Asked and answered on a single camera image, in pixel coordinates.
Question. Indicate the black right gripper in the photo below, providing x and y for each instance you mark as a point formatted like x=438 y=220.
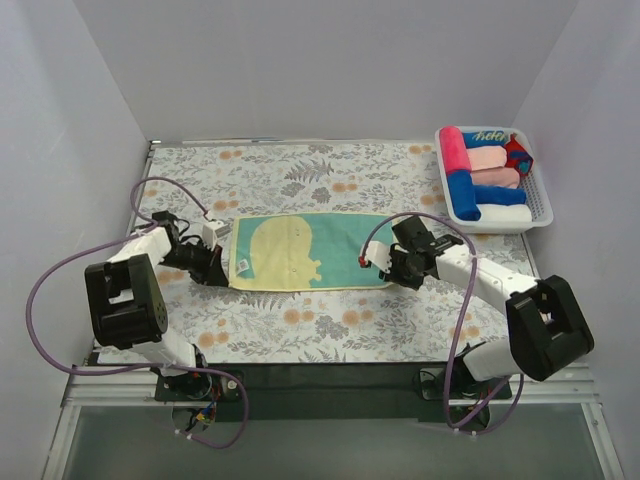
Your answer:
x=397 y=267

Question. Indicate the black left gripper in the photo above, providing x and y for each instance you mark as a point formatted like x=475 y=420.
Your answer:
x=206 y=262

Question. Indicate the green yellow cloth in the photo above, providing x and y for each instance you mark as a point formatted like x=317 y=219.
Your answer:
x=302 y=252

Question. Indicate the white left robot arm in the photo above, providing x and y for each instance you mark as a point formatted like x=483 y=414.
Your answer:
x=127 y=308

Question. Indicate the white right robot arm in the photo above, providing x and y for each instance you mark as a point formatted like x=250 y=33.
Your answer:
x=546 y=327

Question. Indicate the floral patterned table mat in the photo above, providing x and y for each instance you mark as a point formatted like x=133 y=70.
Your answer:
x=391 y=324

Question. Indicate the white rolled towel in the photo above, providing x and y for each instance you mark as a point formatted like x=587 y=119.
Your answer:
x=519 y=213

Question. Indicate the hot pink rolled towel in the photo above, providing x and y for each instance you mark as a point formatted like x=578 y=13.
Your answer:
x=453 y=150

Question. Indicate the white plastic basket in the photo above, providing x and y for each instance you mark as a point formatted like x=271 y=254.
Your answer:
x=537 y=198

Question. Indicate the light pink rolled towel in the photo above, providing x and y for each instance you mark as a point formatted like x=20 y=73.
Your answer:
x=487 y=157

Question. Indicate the dusty pink rolled towel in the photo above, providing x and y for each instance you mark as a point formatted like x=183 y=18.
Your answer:
x=499 y=176

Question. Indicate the blue lettered rolled towel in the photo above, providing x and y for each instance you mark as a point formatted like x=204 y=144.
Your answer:
x=487 y=137

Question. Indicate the red blue patterned cloth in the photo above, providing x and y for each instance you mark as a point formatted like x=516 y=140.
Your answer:
x=517 y=157

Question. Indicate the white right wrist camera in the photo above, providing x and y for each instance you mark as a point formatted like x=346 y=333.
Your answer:
x=376 y=253

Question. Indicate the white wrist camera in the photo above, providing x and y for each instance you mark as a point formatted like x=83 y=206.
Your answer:
x=212 y=231
x=376 y=253

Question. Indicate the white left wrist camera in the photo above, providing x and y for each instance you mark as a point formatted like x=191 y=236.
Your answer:
x=212 y=231

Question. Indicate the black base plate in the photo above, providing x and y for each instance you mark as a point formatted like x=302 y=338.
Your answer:
x=319 y=391

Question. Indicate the aluminium front rail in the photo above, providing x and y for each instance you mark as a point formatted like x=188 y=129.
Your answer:
x=572 y=385

